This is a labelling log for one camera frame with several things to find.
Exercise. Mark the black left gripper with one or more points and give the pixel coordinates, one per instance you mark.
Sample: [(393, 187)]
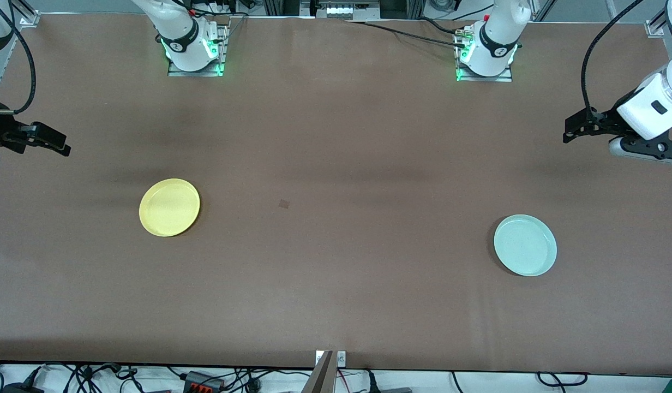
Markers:
[(610, 120)]

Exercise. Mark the pale green round plate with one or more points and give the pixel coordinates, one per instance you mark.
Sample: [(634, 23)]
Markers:
[(525, 245)]

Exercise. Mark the yellow round plate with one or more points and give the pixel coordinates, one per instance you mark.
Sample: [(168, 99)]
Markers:
[(169, 207)]

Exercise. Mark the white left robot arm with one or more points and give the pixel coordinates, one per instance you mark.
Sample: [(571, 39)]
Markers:
[(494, 43)]

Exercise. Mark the brown table cover cloth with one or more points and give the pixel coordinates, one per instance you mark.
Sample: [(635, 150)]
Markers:
[(336, 136)]

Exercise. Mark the black floor device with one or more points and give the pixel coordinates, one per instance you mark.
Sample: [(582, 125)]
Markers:
[(19, 388)]

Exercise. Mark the white terminal block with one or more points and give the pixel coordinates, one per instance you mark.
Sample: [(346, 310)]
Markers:
[(347, 12)]

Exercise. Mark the black orange power strip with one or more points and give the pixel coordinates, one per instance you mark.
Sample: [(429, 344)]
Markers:
[(204, 382)]

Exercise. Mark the black power plug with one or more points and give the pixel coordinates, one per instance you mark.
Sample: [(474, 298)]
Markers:
[(371, 382)]

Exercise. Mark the slanted aluminium bar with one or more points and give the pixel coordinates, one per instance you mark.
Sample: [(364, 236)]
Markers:
[(320, 376)]

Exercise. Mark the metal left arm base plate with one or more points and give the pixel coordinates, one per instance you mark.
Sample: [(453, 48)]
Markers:
[(499, 78)]

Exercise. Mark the aluminium corner bracket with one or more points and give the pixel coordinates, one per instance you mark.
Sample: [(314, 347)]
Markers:
[(655, 28), (30, 19)]

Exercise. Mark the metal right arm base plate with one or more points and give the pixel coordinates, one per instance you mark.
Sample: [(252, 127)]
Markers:
[(178, 72)]

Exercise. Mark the small white bracket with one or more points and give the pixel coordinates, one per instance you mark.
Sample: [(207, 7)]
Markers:
[(341, 358)]

